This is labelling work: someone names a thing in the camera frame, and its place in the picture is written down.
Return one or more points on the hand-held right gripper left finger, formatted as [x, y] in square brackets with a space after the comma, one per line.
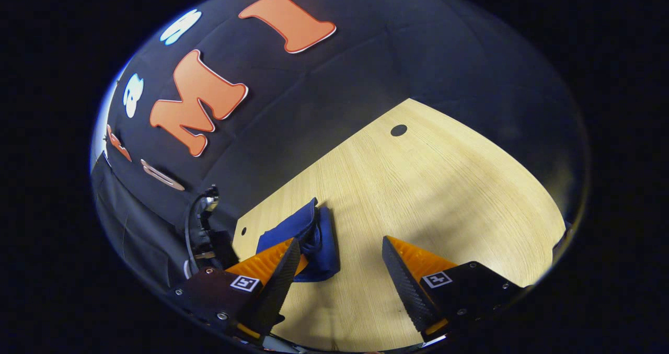
[279, 291]

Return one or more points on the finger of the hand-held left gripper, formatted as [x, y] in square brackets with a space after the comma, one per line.
[302, 265]

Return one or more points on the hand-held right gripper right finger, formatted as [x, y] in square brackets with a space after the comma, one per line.
[405, 291]

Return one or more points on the blue jeans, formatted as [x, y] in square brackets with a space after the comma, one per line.
[324, 249]

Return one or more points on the black backdrop cloth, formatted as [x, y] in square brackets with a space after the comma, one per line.
[313, 82]

